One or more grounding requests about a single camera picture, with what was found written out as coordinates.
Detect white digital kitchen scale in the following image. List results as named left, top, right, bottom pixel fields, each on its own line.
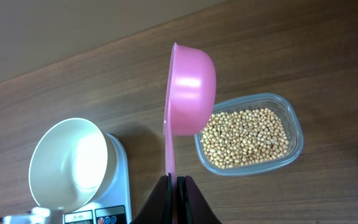
left=62, top=134, right=132, bottom=224

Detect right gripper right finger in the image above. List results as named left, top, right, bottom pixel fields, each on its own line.
left=176, top=176, right=222, bottom=224

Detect pink plastic scoop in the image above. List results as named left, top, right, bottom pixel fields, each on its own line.
left=162, top=42, right=218, bottom=224

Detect white bowl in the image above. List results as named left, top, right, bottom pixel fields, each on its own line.
left=29, top=118, right=117, bottom=213

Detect clear plastic container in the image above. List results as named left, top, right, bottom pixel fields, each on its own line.
left=195, top=93, right=304, bottom=176

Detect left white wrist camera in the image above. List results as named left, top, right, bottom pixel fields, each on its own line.
left=2, top=207, right=63, bottom=224

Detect soybeans in container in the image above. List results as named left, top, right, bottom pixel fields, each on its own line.
left=201, top=108, right=289, bottom=169

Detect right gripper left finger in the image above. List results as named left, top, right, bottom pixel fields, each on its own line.
left=131, top=174, right=173, bottom=224

